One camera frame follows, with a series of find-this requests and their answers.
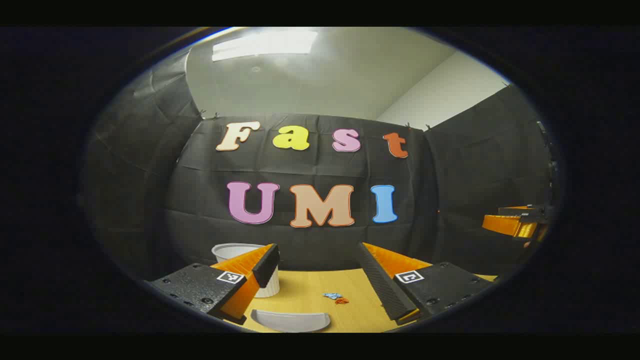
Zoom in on black backdrop cloth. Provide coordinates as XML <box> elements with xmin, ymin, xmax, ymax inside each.
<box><xmin>80</xmin><ymin>50</ymin><xmax>556</xmax><ymax>281</ymax></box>

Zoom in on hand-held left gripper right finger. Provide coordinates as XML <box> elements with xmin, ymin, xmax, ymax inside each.
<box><xmin>357</xmin><ymin>242</ymin><xmax>496</xmax><ymax>323</ymax></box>

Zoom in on wooden desktop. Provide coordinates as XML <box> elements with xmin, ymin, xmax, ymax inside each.
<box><xmin>220</xmin><ymin>269</ymin><xmax>498</xmax><ymax>333</ymax></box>

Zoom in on grey dustpan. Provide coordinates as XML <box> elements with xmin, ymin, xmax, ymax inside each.
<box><xmin>250</xmin><ymin>309</ymin><xmax>332</xmax><ymax>333</ymax></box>

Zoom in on ceiling light panel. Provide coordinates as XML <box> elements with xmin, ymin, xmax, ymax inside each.
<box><xmin>211</xmin><ymin>30</ymin><xmax>319</xmax><ymax>62</ymax></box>

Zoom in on white ribbed garbage bin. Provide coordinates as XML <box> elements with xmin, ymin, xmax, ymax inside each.
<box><xmin>211</xmin><ymin>243</ymin><xmax>281</xmax><ymax>299</ymax></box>

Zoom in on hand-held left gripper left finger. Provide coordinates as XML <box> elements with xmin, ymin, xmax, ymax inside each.
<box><xmin>145</xmin><ymin>243</ymin><xmax>281</xmax><ymax>326</ymax></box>

